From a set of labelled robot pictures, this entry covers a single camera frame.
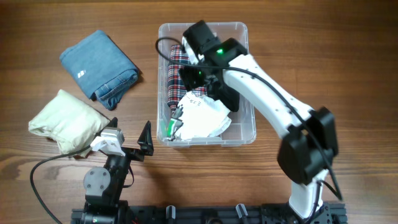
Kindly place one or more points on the folded cream cloth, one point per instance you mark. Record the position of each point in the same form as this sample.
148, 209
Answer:
68, 121

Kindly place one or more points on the clear plastic storage bin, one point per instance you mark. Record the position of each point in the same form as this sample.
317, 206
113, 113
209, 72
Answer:
242, 129

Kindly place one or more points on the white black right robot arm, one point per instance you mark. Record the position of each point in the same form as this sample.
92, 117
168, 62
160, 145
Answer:
308, 137

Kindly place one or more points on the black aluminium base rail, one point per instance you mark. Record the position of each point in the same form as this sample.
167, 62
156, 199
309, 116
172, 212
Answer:
266, 213

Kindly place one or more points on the black garment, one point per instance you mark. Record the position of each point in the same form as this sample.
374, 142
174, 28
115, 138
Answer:
228, 96

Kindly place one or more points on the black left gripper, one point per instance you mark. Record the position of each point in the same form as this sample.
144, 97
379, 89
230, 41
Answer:
145, 141

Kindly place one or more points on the red navy plaid shirt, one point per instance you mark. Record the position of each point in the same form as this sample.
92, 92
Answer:
175, 87

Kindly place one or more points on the white printed t-shirt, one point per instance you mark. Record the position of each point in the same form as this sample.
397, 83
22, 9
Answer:
198, 117

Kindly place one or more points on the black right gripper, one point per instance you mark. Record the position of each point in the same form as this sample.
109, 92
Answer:
191, 79

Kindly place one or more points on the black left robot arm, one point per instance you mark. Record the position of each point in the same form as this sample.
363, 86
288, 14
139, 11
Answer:
104, 185

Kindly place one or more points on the folded blue jeans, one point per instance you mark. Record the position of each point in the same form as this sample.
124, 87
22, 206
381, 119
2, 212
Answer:
100, 68

